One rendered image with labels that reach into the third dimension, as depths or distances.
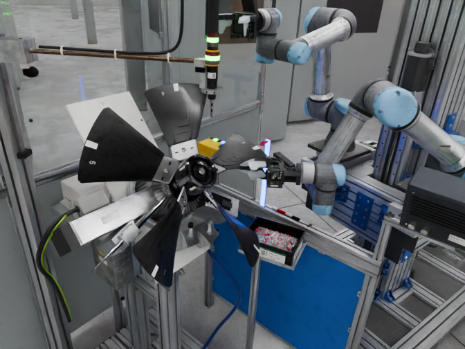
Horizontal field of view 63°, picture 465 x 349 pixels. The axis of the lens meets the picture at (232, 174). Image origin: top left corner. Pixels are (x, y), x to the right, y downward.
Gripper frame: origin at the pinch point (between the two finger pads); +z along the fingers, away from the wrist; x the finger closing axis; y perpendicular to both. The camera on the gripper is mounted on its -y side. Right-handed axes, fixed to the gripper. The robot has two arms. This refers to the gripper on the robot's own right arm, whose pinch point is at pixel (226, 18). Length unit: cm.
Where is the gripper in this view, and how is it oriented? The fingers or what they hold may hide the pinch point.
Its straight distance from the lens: 125.3
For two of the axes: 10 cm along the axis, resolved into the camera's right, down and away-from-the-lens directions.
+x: -8.6, -2.7, 4.3
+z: -5.0, 3.8, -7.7
